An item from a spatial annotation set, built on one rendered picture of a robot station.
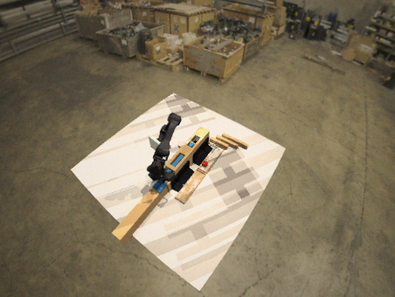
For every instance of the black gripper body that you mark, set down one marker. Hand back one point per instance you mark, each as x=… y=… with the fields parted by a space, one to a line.
x=167 y=175

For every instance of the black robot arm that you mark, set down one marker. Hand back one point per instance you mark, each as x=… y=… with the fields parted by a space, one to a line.
x=162 y=150

